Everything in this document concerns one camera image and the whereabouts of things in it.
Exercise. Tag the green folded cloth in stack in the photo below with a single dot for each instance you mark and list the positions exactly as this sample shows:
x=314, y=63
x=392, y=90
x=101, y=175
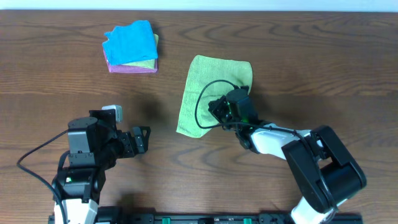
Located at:
x=144, y=64

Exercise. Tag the blue folded cloth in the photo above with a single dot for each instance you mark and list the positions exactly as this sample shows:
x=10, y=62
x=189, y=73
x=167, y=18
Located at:
x=132, y=43

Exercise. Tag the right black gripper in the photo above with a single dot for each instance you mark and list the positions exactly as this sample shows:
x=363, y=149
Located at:
x=215, y=108

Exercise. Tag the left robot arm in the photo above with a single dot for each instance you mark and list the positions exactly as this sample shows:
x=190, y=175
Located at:
x=95, y=144

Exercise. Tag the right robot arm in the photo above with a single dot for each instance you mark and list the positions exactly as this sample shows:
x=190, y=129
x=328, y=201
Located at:
x=324, y=170

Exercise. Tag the light green cloth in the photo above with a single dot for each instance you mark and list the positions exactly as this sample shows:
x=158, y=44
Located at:
x=208, y=79

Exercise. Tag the purple folded cloth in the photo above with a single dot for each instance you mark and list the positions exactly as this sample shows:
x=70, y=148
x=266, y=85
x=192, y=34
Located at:
x=130, y=68

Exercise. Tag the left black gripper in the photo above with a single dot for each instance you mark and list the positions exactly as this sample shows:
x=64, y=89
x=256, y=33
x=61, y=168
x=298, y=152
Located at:
x=128, y=144

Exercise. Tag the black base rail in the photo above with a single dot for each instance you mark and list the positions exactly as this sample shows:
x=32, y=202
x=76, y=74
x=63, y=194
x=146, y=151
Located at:
x=264, y=218

